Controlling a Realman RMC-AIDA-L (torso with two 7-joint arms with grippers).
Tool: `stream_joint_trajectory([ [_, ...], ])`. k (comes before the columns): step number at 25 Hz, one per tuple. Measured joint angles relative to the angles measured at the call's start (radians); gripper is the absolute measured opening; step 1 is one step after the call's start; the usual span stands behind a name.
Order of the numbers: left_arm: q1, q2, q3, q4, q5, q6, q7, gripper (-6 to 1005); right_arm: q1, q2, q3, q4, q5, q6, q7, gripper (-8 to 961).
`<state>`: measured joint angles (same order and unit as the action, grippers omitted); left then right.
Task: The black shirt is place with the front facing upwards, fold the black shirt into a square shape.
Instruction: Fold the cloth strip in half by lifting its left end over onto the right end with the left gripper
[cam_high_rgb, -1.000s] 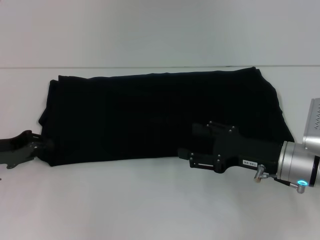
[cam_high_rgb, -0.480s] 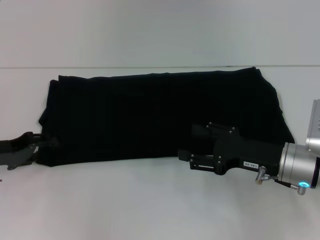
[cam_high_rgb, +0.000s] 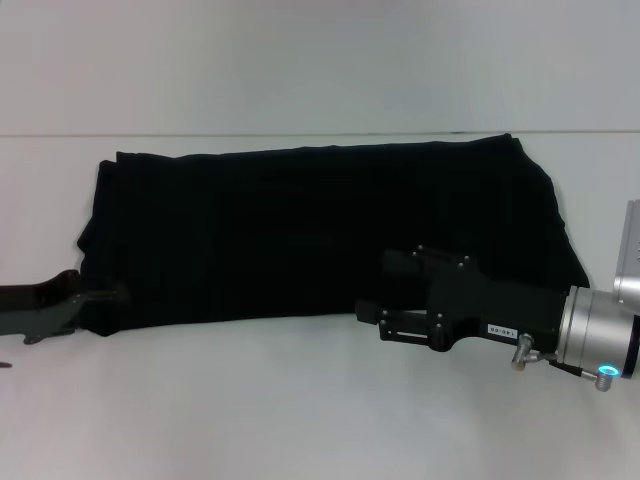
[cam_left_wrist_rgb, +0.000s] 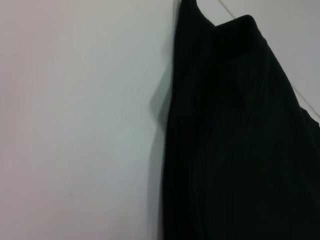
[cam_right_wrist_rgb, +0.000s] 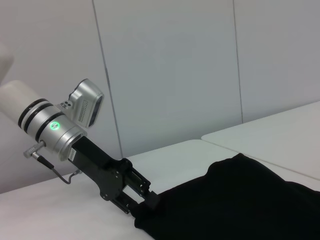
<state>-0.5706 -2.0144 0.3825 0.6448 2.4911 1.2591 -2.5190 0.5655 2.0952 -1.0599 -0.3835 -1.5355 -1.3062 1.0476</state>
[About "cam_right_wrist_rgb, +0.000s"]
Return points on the black shirt with FREE print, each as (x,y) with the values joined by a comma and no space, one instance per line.
(237,200)

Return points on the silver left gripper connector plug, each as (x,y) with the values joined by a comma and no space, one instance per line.
(32,149)

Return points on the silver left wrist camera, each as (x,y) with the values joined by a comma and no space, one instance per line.
(87,105)

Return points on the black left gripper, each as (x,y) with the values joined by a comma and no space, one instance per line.
(100,167)

